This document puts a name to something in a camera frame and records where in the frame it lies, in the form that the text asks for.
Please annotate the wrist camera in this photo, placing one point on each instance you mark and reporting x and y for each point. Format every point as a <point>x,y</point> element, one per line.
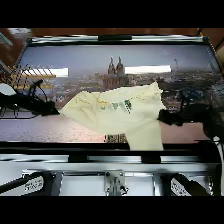
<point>190,95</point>
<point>35,87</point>

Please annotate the pale yellow T-shirt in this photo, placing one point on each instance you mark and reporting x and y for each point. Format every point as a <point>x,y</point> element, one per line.
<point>126,116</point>

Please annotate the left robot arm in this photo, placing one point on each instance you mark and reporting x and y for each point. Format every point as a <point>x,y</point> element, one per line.
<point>20,100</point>

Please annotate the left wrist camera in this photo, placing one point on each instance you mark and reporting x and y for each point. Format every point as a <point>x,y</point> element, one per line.
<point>35,87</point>

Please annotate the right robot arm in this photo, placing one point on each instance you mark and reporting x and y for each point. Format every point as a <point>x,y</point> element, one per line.
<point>206,120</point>

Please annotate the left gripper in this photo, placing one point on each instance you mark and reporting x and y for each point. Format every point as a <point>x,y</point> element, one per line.
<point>50,108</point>

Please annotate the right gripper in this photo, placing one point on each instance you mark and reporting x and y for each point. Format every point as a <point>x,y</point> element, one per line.
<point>169,117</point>

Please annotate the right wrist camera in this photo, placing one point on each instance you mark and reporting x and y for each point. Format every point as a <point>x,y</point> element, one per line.
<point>190,95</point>

